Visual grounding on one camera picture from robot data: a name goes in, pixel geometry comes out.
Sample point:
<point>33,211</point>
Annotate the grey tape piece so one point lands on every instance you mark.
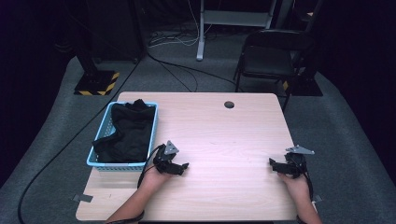
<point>317,198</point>
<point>82,198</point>

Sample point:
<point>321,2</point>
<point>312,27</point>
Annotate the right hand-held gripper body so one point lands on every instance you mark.
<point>295,163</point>

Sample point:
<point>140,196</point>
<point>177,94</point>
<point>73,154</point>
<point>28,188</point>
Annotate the black stand base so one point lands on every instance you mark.
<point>306,87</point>

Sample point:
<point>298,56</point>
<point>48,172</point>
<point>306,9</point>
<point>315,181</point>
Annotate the black equipment cabinet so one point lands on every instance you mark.
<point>115,31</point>

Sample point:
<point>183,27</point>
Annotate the person's left hand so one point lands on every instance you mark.
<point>153,181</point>

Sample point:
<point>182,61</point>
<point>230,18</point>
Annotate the grey metal frame stand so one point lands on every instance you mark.
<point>200,46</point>

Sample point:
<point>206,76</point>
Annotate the light blue plastic basket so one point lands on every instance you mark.
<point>103,130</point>

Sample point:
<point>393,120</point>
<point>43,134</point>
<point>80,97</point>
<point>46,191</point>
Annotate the black folding chair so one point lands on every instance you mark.
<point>267,62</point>

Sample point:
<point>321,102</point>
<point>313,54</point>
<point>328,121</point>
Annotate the black stand with striped base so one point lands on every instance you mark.
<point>96,82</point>

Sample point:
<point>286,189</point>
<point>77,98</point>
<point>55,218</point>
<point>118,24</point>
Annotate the black button shirt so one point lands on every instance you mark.
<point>130,133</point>

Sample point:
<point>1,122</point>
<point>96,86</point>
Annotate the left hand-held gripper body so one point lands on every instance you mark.
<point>163,158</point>

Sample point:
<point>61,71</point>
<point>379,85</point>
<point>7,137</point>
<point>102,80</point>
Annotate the person's right hand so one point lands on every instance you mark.
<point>295,186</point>

